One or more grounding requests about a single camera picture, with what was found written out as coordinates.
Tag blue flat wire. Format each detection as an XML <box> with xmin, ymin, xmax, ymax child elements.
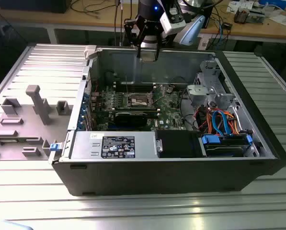
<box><xmin>211</xmin><ymin>110</ymin><xmax>232</xmax><ymax>137</ymax></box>

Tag white leaflet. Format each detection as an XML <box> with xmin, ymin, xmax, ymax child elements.
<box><xmin>226</xmin><ymin>0</ymin><xmax>244</xmax><ymax>12</ymax></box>

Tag grey metal bracket part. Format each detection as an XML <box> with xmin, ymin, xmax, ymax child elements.
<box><xmin>249</xmin><ymin>8</ymin><xmax>265</xmax><ymax>24</ymax></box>

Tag silver CPU chip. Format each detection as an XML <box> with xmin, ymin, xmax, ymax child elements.
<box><xmin>140</xmin><ymin>51</ymin><xmax>157</xmax><ymax>62</ymax></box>

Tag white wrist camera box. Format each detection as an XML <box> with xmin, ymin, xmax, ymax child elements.
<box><xmin>160</xmin><ymin>6</ymin><xmax>186</xmax><ymax>35</ymax></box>

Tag blue cable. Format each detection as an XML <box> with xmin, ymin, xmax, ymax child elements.
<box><xmin>218</xmin><ymin>18</ymin><xmax>227</xmax><ymax>45</ymax></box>

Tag CPU socket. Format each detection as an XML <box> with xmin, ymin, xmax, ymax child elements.
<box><xmin>123</xmin><ymin>92</ymin><xmax>157</xmax><ymax>108</ymax></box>

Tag grey parts rack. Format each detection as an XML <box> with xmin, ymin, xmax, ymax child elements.
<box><xmin>0</xmin><ymin>85</ymin><xmax>74</xmax><ymax>161</ymax></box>

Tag wooden desk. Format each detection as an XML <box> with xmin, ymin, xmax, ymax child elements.
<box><xmin>0</xmin><ymin>0</ymin><xmax>286</xmax><ymax>45</ymax></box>

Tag hard disk in blue carrier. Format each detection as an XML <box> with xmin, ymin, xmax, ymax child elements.
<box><xmin>199</xmin><ymin>133</ymin><xmax>253</xmax><ymax>158</ymax></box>

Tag white papers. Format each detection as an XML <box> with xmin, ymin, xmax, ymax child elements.
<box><xmin>268</xmin><ymin>9</ymin><xmax>286</xmax><ymax>27</ymax></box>

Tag orange wire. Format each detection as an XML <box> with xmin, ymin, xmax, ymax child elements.
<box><xmin>205</xmin><ymin>108</ymin><xmax>241</xmax><ymax>136</ymax></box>

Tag small black tower box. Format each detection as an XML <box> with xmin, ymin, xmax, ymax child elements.
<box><xmin>201</xmin><ymin>4</ymin><xmax>215</xmax><ymax>29</ymax></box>

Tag green motherboard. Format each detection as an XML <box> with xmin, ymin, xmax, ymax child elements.
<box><xmin>85</xmin><ymin>82</ymin><xmax>189</xmax><ymax>132</ymax></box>

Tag large black computer box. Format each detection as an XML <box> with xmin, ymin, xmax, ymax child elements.
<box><xmin>0</xmin><ymin>0</ymin><xmax>73</xmax><ymax>14</ymax></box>

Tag brown electronic component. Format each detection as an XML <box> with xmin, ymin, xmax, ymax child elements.
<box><xmin>233</xmin><ymin>7</ymin><xmax>250</xmax><ymax>24</ymax></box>

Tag grey drive cage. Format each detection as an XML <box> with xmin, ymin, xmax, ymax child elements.
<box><xmin>187</xmin><ymin>59</ymin><xmax>240</xmax><ymax>113</ymax></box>

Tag white labelled box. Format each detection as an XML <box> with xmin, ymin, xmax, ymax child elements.
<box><xmin>197</xmin><ymin>33</ymin><xmax>212</xmax><ymax>50</ymax></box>

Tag black plastic bay shroud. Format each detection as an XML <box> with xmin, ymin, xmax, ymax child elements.
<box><xmin>157</xmin><ymin>130</ymin><xmax>202</xmax><ymax>159</ymax></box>

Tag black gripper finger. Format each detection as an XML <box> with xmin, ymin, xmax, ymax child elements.
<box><xmin>123</xmin><ymin>18</ymin><xmax>143</xmax><ymax>58</ymax></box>
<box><xmin>154</xmin><ymin>23</ymin><xmax>163</xmax><ymax>60</ymax></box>

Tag black graphics card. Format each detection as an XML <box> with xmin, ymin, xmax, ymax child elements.
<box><xmin>113</xmin><ymin>111</ymin><xmax>149</xmax><ymax>127</ymax></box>

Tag black and grey PC case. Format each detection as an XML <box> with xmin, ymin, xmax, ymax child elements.
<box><xmin>48</xmin><ymin>44</ymin><xmax>286</xmax><ymax>197</ymax></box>

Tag grey power supply unit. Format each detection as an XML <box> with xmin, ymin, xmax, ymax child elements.
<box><xmin>70</xmin><ymin>131</ymin><xmax>158</xmax><ymax>160</ymax></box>

